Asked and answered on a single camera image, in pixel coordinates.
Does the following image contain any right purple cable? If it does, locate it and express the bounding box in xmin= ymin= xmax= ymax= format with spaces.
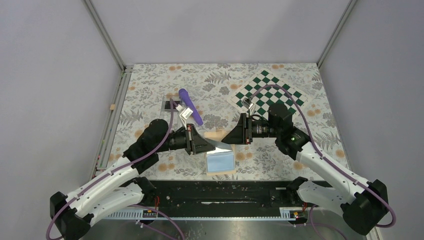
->
xmin=248 ymin=84 xmax=397 ymax=240

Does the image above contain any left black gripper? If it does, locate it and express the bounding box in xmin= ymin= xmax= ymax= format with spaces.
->
xmin=156 ymin=123 xmax=216 ymax=155

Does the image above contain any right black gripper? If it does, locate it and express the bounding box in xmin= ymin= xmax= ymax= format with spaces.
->
xmin=221 ymin=112 xmax=281 ymax=145

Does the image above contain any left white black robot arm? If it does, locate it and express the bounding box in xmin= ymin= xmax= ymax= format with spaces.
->
xmin=48 ymin=119 xmax=215 ymax=240

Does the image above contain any clear plastic box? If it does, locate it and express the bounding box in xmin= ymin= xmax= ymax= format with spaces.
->
xmin=159 ymin=95 xmax=182 ymax=125

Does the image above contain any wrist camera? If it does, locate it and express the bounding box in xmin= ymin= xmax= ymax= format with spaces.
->
xmin=175 ymin=104 xmax=193 ymax=129
xmin=241 ymin=97 xmax=256 ymax=116

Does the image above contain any white slotted cable duct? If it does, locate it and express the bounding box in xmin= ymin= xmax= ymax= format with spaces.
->
xmin=102 ymin=207 xmax=300 ymax=221

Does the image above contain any purple marker pen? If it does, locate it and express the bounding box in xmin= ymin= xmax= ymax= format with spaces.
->
xmin=178 ymin=88 xmax=204 ymax=126

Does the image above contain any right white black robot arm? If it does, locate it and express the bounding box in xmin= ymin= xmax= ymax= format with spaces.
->
xmin=222 ymin=103 xmax=389 ymax=236

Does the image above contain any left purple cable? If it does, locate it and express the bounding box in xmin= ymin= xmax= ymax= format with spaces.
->
xmin=45 ymin=99 xmax=186 ymax=240

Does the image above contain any floral patterned table mat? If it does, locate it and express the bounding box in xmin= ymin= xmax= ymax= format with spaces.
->
xmin=97 ymin=63 xmax=350 ymax=181

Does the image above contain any green white checkered board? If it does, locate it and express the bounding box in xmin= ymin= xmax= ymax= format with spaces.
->
xmin=227 ymin=68 xmax=312 ymax=118

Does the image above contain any blue credit card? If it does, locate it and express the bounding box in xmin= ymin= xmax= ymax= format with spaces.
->
xmin=205 ymin=138 xmax=236 ymax=176

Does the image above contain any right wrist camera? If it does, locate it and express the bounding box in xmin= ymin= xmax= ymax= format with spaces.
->
xmin=241 ymin=97 xmax=256 ymax=116

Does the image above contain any tan leather card holder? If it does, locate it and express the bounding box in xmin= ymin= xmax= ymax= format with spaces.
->
xmin=204 ymin=130 xmax=236 ymax=176

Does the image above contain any purple cable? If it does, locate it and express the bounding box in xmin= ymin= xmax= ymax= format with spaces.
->
xmin=45 ymin=99 xmax=186 ymax=240
xmin=248 ymin=84 xmax=397 ymax=240

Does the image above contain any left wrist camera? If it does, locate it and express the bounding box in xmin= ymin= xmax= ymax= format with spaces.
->
xmin=175 ymin=104 xmax=193 ymax=129

